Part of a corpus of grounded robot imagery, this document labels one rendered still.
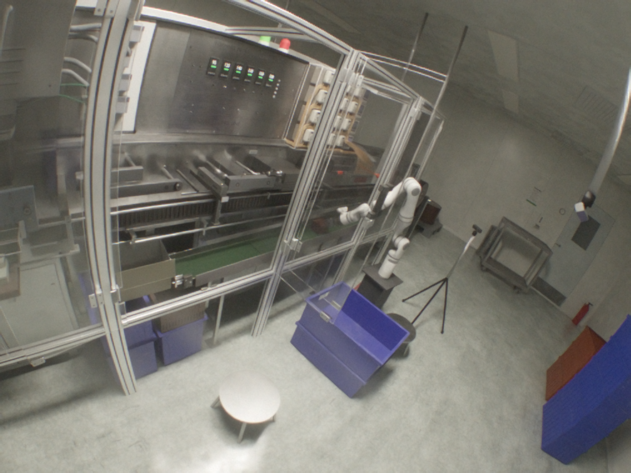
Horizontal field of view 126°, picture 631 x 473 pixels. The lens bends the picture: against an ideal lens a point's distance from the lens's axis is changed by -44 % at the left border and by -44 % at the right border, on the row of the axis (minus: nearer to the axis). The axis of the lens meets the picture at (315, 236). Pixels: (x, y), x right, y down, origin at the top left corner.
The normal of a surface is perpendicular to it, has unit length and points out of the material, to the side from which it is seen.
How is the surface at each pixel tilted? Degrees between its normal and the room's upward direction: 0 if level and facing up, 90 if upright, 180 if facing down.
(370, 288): 90
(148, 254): 57
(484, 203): 90
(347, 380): 90
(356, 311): 90
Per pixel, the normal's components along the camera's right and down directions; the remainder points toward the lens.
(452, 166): -0.63, 0.17
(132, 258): 0.77, -0.01
